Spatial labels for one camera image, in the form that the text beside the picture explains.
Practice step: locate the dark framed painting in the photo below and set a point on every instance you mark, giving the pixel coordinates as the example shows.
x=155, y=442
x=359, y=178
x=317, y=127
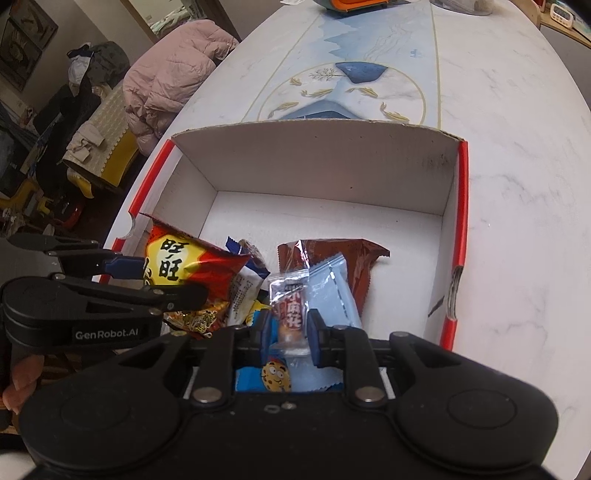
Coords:
x=23, y=46

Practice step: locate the reddish brown foil cookie packet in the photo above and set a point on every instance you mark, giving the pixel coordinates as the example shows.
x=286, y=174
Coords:
x=360, y=267

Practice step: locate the white kitchen timer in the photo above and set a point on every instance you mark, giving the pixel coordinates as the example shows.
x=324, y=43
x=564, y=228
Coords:
x=561, y=10

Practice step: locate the orange red snack bag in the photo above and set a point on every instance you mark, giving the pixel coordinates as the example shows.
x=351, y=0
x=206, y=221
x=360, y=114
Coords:
x=184, y=263

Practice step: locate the clear plastic bag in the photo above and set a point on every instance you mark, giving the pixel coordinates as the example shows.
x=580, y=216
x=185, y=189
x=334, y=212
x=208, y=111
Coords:
x=461, y=4

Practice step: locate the dark brown candy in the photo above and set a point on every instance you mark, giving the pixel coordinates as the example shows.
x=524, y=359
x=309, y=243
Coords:
x=253, y=253

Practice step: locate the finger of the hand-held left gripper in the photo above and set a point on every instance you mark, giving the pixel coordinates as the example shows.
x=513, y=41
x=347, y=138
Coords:
x=124, y=267
x=180, y=295

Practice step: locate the clear silver snack packet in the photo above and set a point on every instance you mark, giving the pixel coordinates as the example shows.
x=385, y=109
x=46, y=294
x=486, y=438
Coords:
x=288, y=304

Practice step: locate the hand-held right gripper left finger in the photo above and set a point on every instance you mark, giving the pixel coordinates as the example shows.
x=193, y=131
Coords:
x=265, y=330

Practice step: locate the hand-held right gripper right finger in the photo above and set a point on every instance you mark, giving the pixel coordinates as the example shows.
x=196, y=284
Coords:
x=314, y=337

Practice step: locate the white red cardboard box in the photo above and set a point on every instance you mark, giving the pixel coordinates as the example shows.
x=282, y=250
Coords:
x=323, y=161

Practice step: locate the yellow chair with cream cover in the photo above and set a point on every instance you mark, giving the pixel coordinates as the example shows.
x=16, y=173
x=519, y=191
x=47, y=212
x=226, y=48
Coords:
x=99, y=129

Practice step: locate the pink puffer jacket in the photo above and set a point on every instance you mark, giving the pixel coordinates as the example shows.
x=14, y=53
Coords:
x=171, y=78

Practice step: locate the light blue snack packet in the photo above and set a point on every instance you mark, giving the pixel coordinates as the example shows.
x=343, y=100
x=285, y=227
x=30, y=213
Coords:
x=334, y=295

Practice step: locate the yellow plastic toy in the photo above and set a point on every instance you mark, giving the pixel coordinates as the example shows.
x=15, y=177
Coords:
x=23, y=194

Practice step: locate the grey clothes pile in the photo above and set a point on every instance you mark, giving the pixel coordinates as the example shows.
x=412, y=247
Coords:
x=104, y=57

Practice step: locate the blue cookie packet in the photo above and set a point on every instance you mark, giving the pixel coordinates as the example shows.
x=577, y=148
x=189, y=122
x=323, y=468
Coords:
x=274, y=376

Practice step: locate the person's left hand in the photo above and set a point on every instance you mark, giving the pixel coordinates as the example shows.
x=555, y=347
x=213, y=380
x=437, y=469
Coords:
x=25, y=374

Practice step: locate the white blue snack packet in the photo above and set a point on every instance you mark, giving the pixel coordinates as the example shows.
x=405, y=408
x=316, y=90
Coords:
x=242, y=290

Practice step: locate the black garment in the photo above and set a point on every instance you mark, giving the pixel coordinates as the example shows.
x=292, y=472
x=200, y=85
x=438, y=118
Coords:
x=60, y=115

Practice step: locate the orange green tissue box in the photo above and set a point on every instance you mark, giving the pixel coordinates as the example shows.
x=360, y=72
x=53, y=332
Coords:
x=355, y=4

